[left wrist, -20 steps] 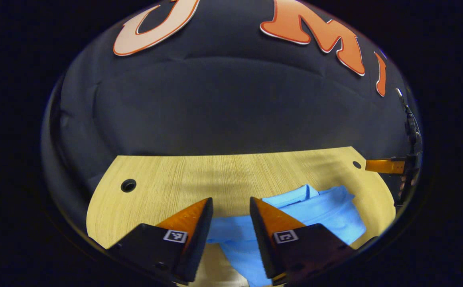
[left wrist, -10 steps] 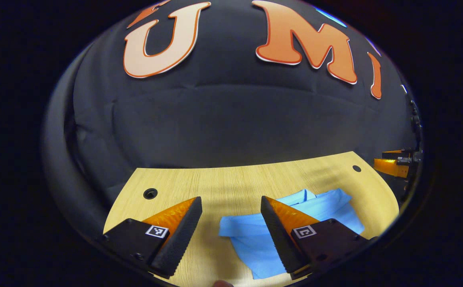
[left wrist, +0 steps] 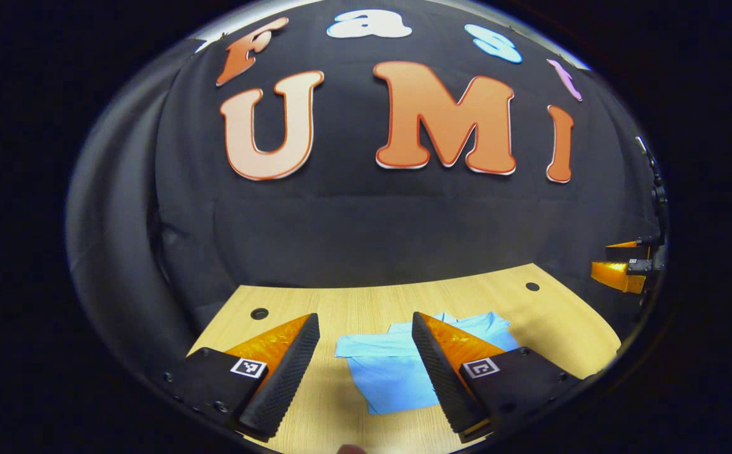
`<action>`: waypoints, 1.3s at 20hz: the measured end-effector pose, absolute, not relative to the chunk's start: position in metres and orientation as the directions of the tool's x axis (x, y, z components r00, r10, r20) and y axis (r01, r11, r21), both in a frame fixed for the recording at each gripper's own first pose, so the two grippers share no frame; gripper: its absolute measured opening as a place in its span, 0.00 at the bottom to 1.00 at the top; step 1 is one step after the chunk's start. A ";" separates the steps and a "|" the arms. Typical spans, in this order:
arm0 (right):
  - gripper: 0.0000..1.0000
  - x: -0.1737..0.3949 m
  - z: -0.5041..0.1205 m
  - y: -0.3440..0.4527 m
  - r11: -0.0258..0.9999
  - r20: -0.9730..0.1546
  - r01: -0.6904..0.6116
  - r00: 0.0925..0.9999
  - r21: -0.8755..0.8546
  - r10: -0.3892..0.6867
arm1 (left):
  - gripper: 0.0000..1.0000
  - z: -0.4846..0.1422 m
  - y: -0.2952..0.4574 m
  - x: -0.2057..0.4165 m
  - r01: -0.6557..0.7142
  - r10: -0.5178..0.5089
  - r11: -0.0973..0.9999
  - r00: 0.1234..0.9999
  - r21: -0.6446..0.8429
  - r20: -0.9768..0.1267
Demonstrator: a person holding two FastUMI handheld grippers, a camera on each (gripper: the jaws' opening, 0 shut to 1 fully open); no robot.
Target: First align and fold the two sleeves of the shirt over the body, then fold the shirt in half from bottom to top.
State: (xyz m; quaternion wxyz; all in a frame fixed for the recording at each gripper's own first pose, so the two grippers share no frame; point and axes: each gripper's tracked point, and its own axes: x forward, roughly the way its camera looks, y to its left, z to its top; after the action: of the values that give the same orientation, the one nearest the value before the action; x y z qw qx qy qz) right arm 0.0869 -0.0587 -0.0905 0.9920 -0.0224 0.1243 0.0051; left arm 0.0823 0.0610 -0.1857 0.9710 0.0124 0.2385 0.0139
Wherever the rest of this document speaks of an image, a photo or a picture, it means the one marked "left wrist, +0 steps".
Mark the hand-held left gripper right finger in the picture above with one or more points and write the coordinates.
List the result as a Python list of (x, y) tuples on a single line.
[(444, 378)]

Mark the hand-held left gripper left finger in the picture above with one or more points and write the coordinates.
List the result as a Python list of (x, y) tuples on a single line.
[(284, 378)]

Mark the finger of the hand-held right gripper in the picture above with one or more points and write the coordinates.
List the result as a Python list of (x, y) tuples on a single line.
[(618, 274), (627, 246)]

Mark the light blue polo T-shirt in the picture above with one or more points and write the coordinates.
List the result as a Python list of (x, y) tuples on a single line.
[(391, 372)]

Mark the dark grey side curtain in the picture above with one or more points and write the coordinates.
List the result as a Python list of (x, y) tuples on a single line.
[(116, 221), (624, 164)]

